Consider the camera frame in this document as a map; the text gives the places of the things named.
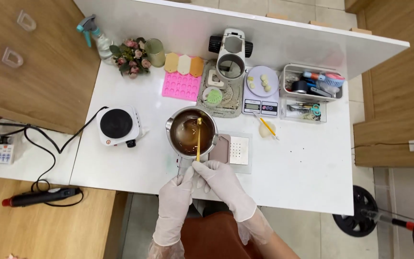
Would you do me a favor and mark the person's right hand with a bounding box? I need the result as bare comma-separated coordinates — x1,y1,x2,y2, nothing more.
192,160,257,222

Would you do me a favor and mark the person's left hand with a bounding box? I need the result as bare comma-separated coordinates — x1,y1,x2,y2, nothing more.
153,166,195,247

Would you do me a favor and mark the wooden stirring stick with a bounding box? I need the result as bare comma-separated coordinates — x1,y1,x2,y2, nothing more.
196,118,203,163

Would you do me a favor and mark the metal melting pot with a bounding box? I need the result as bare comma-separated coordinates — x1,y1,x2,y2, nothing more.
165,106,219,179

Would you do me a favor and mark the taupe silicone mould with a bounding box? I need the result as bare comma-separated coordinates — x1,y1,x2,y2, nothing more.
209,134,231,165

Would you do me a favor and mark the white perforated plate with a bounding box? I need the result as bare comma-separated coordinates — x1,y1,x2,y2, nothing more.
230,136,250,165

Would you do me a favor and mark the person's rust-brown clothing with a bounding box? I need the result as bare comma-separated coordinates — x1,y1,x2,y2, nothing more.
180,211,266,259

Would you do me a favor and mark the white wax flower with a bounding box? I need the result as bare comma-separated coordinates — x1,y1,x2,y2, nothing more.
258,120,277,139

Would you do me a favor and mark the green leaf-shaped wax piece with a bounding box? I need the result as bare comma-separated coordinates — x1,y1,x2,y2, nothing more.
202,86,224,108

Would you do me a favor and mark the yellow craft knife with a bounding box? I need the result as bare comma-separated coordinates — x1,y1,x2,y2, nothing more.
253,112,280,141

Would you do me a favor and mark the pink silicone mould tray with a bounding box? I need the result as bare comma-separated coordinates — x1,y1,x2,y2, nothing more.
162,70,202,102

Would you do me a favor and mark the white kitchen scale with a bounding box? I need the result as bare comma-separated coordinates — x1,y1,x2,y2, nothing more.
242,65,280,118

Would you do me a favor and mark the white electric hot plate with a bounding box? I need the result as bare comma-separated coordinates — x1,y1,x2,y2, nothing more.
96,105,144,148

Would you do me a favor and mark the orange hexagon mould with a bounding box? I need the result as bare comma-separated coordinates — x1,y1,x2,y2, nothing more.
189,56,205,78

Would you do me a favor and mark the cream hexagon mould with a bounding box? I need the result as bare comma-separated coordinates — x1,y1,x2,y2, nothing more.
177,54,192,76

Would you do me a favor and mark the group of white wax pieces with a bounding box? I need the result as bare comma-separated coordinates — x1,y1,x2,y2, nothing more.
247,74,272,93

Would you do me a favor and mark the clear box with small tools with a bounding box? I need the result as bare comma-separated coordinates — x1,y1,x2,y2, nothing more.
281,99,327,124

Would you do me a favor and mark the beige hexagon mould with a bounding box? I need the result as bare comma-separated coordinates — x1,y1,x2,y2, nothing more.
164,53,180,73

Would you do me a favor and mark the clear organizer box with tools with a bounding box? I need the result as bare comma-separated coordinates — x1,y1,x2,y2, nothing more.
280,64,345,103

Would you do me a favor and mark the white microscope stand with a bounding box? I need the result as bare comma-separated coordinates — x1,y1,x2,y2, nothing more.
197,28,254,118

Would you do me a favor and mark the green ribbed glass cup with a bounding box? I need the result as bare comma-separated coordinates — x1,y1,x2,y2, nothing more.
144,38,167,68

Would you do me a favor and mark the black tape roll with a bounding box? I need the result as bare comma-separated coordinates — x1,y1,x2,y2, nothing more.
291,80,309,94

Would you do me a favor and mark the pink flower bouquet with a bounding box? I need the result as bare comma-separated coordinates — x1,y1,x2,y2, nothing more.
109,37,153,79

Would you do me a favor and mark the black heat gun red tip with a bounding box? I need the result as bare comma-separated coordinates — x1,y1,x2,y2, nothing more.
1,187,82,208

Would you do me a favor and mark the white desk back panel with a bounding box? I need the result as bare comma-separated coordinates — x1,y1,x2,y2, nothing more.
73,0,411,80

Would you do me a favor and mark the black floor fan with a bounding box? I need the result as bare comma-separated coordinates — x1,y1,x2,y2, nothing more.
332,185,414,259

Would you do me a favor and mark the clear spray bottle teal trigger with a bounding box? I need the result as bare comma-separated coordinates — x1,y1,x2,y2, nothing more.
76,14,116,65

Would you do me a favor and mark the wooden bench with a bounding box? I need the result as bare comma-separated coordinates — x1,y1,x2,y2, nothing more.
0,176,129,259

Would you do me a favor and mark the white power strip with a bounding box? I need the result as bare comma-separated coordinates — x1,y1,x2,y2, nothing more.
0,135,16,165

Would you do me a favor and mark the wooden cabinet with socket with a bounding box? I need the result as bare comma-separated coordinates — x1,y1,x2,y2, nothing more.
344,0,414,169

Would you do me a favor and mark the black power cable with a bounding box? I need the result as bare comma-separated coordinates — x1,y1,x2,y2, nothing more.
0,106,109,208

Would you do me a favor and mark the wooden cabinet with clear handles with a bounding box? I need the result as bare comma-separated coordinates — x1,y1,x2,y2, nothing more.
0,0,102,136

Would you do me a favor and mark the clear cabinet handle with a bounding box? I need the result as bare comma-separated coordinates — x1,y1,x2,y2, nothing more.
16,10,37,32
1,47,24,69

